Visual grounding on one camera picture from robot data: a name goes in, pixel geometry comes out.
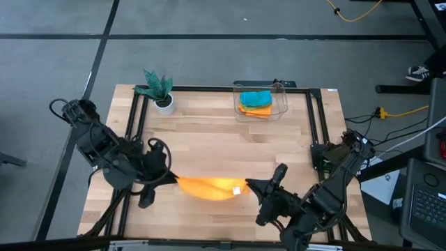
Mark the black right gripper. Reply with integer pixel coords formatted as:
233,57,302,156
245,178,300,227

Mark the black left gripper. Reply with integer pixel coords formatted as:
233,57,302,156
141,141,180,189

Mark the orange microfiber towel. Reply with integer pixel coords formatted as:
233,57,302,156
176,176,250,201
238,104,273,120

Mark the teal microfiber towel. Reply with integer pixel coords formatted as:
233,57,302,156
239,90,273,108

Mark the white plant pot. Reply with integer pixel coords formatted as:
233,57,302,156
154,93,176,116

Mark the silver aluminium bar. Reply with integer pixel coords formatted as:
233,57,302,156
107,238,344,251

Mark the clear plastic bin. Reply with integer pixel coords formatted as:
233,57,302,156
232,82,289,123

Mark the green artificial plant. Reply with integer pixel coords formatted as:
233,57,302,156
133,68,174,105

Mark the white cardboard box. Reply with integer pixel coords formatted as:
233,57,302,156
360,152,401,206

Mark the grey furniture foot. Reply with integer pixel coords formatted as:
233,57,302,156
0,152,27,167

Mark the dark grey laptop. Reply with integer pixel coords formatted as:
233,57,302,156
399,158,446,250

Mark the dark grey equipment box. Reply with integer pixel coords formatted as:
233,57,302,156
423,78,446,167

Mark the person's shoe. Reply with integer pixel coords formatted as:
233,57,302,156
406,65,433,83

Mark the person's leg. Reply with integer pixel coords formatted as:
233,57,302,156
424,45,446,76

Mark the black aluminium table frame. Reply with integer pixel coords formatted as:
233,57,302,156
78,79,372,247

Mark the black cable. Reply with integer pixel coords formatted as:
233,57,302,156
344,111,429,154

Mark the yellow extension cord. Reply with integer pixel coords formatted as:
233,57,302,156
374,105,429,120

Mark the white cable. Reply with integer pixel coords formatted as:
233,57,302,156
378,116,446,158

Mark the yellow cable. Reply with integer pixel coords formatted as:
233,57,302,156
325,0,383,23

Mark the black desk frame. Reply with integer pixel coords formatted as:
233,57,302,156
375,0,446,95

